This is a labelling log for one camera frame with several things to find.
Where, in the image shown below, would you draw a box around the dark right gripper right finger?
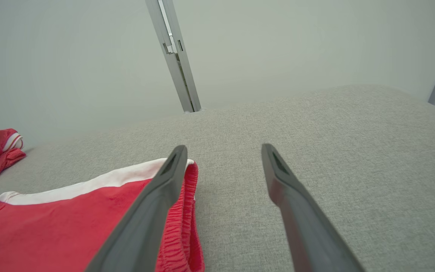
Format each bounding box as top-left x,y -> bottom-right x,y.
261,143 -> 365,272

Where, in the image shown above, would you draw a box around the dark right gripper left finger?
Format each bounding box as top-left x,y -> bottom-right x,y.
85,145 -> 188,272

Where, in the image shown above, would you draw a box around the red shorts with white stripe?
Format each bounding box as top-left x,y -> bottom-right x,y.
0,158 -> 205,272

